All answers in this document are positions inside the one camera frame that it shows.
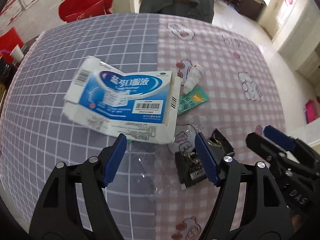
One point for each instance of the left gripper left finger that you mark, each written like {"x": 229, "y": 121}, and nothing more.
{"x": 56, "y": 214}

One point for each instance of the red gift box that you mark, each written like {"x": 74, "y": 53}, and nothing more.
{"x": 8, "y": 42}

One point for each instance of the pink small stool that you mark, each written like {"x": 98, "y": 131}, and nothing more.
{"x": 312, "y": 110}

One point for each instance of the small white plastic bottle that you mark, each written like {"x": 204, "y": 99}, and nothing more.
{"x": 194, "y": 77}

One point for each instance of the clear plastic film wrapper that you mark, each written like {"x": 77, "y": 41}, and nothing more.
{"x": 158, "y": 170}

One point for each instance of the white paper cup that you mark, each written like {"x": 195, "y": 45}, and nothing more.
{"x": 17, "y": 54}

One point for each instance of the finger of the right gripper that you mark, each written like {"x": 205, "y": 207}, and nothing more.
{"x": 279, "y": 138}
{"x": 272, "y": 144}

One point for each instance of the green sachet packet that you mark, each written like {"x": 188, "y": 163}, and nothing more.
{"x": 191, "y": 100}

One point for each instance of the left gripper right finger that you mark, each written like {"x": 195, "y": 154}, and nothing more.
{"x": 265, "y": 214}

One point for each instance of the blue white medicine box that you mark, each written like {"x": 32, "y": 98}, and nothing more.
{"x": 141, "y": 105}

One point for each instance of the black snack wrapper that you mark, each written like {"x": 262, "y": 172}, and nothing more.
{"x": 197, "y": 162}

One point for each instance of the pink and grey checked tablecloth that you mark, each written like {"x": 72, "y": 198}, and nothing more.
{"x": 36, "y": 134}

